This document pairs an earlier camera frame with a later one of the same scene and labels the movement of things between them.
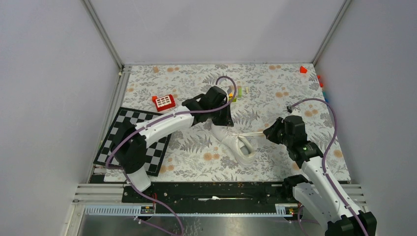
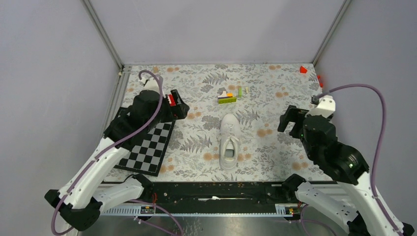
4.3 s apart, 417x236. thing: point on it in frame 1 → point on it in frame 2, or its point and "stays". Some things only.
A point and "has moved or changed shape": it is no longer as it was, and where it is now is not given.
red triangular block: [303, 70] stays
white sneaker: [237, 142] has moved or changed shape
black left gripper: [226, 120] → [180, 111]
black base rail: [206, 193] stays
